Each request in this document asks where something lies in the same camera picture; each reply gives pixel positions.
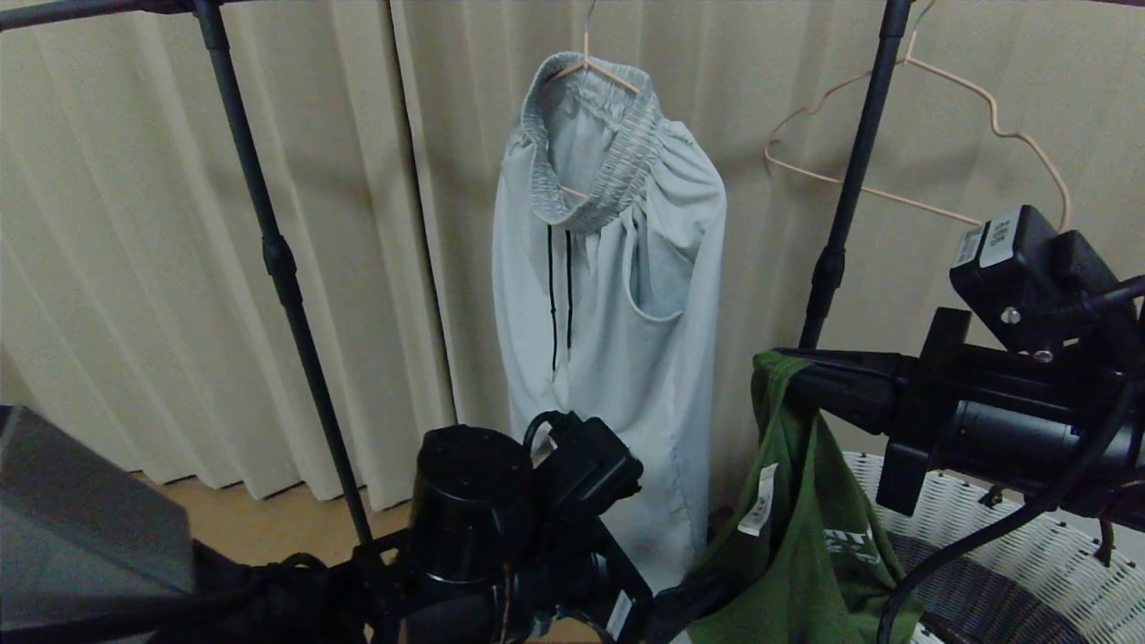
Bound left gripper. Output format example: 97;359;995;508
499;521;656;644

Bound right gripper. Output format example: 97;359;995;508
875;308;1145;530

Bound green garment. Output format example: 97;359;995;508
683;350;928;644

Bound pale grey shorts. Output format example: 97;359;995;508
490;50;728;597

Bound pink clothes hanger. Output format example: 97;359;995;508
544;0;643;203
763;0;1073;236

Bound white laundry basket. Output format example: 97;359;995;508
839;451;1145;644

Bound beige curtain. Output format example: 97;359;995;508
0;0;1145;516

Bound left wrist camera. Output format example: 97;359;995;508
522;409;646;521

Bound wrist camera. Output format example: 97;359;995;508
522;409;646;521
947;204;1142;360

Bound black cable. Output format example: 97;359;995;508
874;273;1145;644

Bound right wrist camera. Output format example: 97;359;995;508
947;204;1142;360

